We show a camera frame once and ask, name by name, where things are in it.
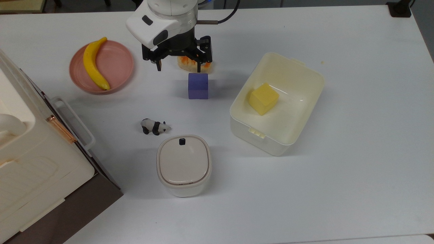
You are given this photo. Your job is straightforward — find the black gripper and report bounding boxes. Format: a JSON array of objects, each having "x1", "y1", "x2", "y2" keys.
[{"x1": 141, "y1": 28, "x2": 213, "y2": 74}]

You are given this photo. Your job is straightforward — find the purple cube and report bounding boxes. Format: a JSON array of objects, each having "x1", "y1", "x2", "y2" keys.
[{"x1": 188, "y1": 73, "x2": 209, "y2": 100}]

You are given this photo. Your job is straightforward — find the yellow cube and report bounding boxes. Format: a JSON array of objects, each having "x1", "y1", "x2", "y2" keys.
[{"x1": 249, "y1": 83, "x2": 280, "y2": 116}]

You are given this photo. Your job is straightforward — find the cream plastic open box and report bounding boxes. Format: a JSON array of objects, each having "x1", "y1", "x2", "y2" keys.
[{"x1": 230, "y1": 52, "x2": 325, "y2": 157}]

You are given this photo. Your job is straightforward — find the orange and cream toy food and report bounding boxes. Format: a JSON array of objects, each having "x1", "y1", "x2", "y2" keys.
[{"x1": 177, "y1": 55, "x2": 214, "y2": 74}]

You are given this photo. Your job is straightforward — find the pink round plate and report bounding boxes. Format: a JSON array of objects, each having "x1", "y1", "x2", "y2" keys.
[{"x1": 69, "y1": 40, "x2": 135, "y2": 95}]

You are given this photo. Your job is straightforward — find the small panda toy figure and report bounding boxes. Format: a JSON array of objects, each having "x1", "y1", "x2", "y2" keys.
[{"x1": 141, "y1": 118, "x2": 171, "y2": 136}]

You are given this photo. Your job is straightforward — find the yellow banana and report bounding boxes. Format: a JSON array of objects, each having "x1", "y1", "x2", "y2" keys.
[{"x1": 83, "y1": 37, "x2": 111, "y2": 91}]

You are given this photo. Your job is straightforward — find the white lidded square container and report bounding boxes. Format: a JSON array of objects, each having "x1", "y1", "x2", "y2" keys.
[{"x1": 156, "y1": 135, "x2": 212, "y2": 198}]

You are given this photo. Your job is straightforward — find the yellow wooden table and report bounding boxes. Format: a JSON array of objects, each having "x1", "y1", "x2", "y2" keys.
[{"x1": 0, "y1": 0, "x2": 47, "y2": 14}]

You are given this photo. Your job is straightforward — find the black table clamp block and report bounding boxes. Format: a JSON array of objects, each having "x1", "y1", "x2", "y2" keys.
[{"x1": 386, "y1": 0, "x2": 413, "y2": 18}]

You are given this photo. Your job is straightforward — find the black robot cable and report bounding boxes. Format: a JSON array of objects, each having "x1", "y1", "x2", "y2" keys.
[{"x1": 197, "y1": 0, "x2": 241, "y2": 26}]

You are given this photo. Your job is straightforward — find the white cabinet rail loop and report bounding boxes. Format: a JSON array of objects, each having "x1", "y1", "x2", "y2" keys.
[{"x1": 49, "y1": 97, "x2": 96, "y2": 151}]

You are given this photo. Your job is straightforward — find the copper cabinet handle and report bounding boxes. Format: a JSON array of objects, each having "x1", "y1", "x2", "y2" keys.
[{"x1": 46, "y1": 115, "x2": 77, "y2": 144}]

